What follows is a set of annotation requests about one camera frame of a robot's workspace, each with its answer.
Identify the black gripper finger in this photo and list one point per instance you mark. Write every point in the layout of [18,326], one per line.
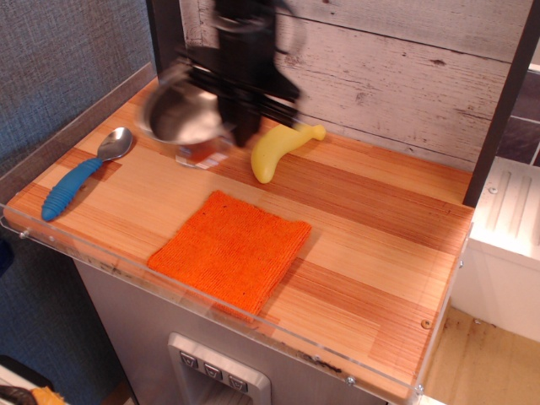
[227,110]
[246,123]

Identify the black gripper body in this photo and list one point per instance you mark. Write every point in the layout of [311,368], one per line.
[243,66]

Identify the small steel pot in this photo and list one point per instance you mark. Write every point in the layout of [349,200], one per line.
[179,113]

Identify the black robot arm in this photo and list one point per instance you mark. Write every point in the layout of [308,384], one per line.
[247,12]

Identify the orange knitted towel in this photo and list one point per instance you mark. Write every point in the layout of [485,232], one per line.
[232,251]

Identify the yellow plastic banana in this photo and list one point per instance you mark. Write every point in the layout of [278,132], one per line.
[278,142]

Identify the grey toy fridge cabinet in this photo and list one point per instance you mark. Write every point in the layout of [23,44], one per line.
[138,323]

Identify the silver dispenser button panel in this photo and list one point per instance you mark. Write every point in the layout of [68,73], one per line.
[205,376]

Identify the white toy sink unit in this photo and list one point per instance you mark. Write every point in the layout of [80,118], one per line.
[498,278]

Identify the orange object bottom left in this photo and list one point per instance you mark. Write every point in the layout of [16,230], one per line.
[34,396]

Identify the dark left shelf post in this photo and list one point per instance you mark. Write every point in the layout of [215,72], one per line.
[167,34]

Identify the dark shelf post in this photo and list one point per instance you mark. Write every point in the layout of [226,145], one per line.
[167,34]
[511,89]

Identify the blue handled metal spoon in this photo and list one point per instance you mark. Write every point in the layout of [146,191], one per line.
[114,146]

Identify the clear acrylic guard rail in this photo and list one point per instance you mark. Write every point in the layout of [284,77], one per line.
[352,321]

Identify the dark right shelf post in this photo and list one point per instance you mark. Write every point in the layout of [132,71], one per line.
[511,89]

